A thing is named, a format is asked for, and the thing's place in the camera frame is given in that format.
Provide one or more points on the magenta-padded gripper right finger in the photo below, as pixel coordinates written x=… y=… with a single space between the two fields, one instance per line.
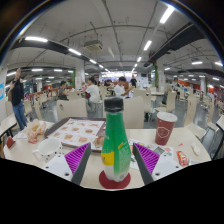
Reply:
x=147 y=158

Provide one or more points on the colourful printed flyer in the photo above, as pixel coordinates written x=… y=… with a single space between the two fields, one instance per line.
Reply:
x=160 y=150

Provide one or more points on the ceiling air conditioning unit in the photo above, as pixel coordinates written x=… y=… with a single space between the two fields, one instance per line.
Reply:
x=93 y=45

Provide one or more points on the small red box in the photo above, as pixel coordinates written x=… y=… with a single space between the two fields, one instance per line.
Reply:
x=10 y=142

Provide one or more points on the clear plastic bag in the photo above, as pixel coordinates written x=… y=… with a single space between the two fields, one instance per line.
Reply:
x=196 y=149

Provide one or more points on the white paper slip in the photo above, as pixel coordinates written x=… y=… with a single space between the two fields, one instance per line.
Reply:
x=20 y=136

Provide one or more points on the red paper cup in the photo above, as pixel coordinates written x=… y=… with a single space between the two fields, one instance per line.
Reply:
x=165 y=130

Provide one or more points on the beige canteen chairs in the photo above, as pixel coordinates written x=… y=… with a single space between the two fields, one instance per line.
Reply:
x=71 y=109

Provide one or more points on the flat round red coaster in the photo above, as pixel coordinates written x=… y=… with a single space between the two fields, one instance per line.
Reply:
x=113 y=185

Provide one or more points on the green plastic drink bottle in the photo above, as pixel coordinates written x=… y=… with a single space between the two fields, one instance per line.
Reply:
x=116 y=146

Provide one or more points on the person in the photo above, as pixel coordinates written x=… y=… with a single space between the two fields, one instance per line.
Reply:
x=93 y=93
x=17 y=96
x=133 y=81
x=120 y=90
x=62 y=93

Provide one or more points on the dark tray with paper liner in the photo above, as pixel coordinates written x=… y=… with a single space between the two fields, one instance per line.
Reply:
x=76 y=131

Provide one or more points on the red sauce packet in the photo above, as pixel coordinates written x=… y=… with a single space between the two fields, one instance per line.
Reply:
x=182 y=158

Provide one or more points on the white polka dot mug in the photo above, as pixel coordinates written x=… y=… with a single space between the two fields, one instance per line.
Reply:
x=48 y=148

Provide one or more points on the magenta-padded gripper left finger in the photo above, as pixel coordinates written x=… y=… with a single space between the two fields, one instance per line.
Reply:
x=77 y=158

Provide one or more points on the ceiling lights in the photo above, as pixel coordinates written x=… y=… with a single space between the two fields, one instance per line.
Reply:
x=166 y=14

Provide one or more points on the orange crumpled food wrapper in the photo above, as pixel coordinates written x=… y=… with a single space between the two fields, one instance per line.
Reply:
x=35 y=130

